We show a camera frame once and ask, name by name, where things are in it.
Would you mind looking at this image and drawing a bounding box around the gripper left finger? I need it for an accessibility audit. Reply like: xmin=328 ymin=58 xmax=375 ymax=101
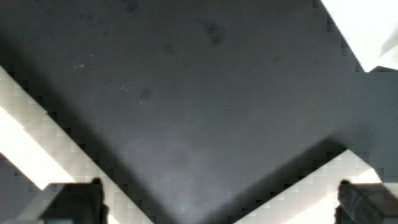
xmin=16 ymin=178 xmax=108 ymax=224

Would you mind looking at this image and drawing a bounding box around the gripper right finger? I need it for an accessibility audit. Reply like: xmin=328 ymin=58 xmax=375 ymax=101
xmin=334 ymin=180 xmax=398 ymax=224

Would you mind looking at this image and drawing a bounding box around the white drawer cabinet box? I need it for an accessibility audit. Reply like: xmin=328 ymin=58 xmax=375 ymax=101
xmin=320 ymin=0 xmax=398 ymax=72

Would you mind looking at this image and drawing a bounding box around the white U-shaped border frame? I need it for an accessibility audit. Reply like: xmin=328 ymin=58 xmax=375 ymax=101
xmin=0 ymin=67 xmax=382 ymax=224

